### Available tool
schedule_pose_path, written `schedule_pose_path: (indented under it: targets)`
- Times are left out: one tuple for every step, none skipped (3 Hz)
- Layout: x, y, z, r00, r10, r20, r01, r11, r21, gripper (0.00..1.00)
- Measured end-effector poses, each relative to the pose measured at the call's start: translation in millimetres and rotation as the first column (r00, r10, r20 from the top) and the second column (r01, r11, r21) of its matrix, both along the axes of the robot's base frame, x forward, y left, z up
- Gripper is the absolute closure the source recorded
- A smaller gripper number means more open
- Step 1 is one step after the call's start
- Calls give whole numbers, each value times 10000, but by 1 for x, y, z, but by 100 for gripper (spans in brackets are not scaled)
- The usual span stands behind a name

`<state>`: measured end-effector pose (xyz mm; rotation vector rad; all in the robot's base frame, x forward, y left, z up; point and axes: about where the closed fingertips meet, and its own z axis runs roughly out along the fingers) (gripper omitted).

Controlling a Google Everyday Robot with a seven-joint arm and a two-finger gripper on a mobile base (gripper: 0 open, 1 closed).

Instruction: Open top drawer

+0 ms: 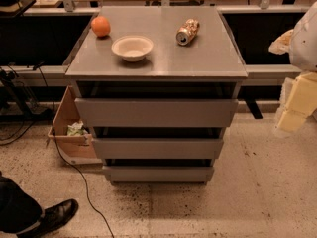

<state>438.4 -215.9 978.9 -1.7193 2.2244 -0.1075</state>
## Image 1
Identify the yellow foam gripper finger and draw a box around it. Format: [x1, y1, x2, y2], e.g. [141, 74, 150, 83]
[276, 72, 317, 133]

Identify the grey drawer cabinet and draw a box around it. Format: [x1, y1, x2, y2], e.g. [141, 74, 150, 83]
[64, 5, 249, 185]

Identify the orange fruit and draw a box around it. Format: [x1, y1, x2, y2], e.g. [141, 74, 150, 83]
[91, 16, 111, 37]

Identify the black floor cable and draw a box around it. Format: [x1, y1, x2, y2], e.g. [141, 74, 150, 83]
[33, 61, 116, 238]

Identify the crushed gold soda can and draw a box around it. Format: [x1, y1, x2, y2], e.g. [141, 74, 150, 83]
[175, 19, 200, 46]

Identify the grey drawer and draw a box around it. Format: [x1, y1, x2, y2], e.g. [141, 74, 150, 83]
[92, 138, 224, 159]
[102, 166, 214, 182]
[75, 98, 238, 128]

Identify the white paper bowl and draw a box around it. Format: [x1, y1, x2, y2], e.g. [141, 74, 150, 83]
[111, 36, 154, 62]

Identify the crumpled paper in crate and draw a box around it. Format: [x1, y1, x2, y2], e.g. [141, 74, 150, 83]
[67, 122, 85, 136]

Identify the grey middle drawer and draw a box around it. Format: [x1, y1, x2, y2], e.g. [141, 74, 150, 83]
[92, 138, 224, 159]

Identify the wooden crate on floor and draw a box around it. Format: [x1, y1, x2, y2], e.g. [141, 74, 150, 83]
[48, 86, 96, 163]

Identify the grey metal rail frame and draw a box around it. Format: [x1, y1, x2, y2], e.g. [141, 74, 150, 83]
[0, 0, 317, 87]

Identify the grey bottom drawer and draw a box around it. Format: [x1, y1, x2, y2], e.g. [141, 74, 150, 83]
[102, 166, 214, 182]

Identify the grey top drawer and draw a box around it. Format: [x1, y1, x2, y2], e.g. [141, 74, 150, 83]
[75, 98, 238, 128]

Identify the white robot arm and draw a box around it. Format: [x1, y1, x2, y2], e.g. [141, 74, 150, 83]
[268, 2, 317, 137]

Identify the black leather shoe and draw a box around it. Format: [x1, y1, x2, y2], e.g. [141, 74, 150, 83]
[16, 199, 79, 238]

